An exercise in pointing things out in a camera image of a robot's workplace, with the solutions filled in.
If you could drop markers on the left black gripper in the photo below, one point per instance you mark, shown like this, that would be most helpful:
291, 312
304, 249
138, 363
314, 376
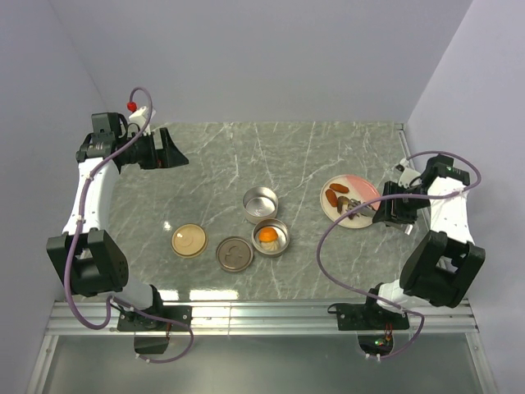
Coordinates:
171, 157

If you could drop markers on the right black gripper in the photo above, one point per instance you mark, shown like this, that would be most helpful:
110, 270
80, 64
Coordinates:
399, 214

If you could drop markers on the metal tongs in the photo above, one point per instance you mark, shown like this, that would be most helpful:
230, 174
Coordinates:
405, 228

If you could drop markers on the brown mushroom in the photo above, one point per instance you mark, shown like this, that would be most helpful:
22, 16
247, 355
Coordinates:
343, 202

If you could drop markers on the fried brown food piece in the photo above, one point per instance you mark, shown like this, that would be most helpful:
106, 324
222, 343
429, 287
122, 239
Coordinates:
339, 188

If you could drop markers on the orange sweet potato piece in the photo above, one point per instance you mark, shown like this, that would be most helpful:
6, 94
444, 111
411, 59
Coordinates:
268, 234

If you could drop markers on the white steamed bun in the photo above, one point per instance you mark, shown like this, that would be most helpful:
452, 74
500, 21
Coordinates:
270, 246

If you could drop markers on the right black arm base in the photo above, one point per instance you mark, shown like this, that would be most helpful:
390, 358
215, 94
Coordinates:
377, 324

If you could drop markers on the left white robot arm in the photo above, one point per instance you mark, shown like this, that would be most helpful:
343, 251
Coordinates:
86, 258

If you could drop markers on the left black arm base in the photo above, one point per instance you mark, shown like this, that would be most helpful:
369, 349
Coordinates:
160, 318

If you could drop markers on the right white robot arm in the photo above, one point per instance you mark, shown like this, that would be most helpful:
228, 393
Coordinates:
444, 264

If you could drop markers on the beige steel lunch container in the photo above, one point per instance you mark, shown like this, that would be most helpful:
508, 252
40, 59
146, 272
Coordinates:
260, 203

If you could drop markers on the brown steel lunch container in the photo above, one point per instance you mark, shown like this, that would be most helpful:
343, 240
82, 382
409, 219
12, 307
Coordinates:
282, 230

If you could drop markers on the pink white plate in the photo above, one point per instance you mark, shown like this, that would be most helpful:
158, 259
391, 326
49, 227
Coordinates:
359, 189

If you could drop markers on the beige round lid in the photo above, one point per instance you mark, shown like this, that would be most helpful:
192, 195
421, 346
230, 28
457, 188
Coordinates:
189, 241

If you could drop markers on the brown round lid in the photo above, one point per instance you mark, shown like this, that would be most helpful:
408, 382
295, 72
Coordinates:
234, 254

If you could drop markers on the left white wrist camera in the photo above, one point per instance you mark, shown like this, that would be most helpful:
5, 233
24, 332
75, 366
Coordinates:
138, 116

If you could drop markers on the aluminium rail frame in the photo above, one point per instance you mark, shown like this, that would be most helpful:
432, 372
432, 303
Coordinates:
266, 329

